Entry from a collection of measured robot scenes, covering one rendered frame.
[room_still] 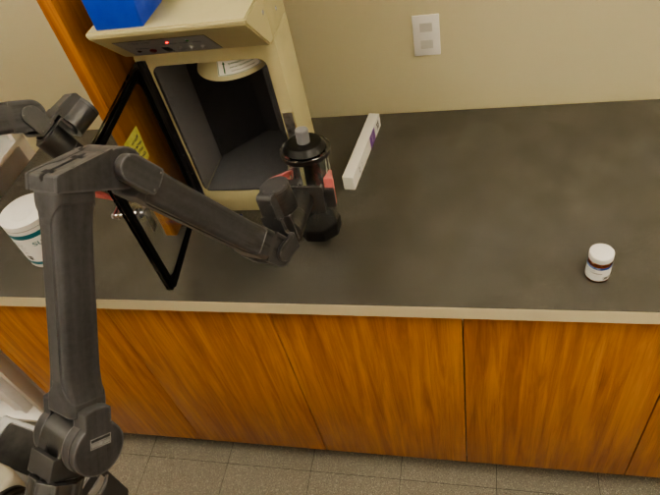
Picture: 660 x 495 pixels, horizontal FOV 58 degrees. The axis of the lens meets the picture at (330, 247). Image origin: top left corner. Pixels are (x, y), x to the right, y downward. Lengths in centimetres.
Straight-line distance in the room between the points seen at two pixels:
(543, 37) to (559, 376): 85
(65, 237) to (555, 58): 132
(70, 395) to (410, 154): 108
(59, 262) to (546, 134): 125
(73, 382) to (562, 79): 142
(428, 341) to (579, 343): 33
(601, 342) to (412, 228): 48
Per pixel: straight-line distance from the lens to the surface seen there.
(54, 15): 130
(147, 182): 85
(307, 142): 125
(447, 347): 145
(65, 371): 88
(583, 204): 149
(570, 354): 147
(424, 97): 179
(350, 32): 171
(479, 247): 137
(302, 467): 218
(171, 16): 121
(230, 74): 135
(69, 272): 84
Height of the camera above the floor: 196
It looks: 46 degrees down
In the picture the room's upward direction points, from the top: 15 degrees counter-clockwise
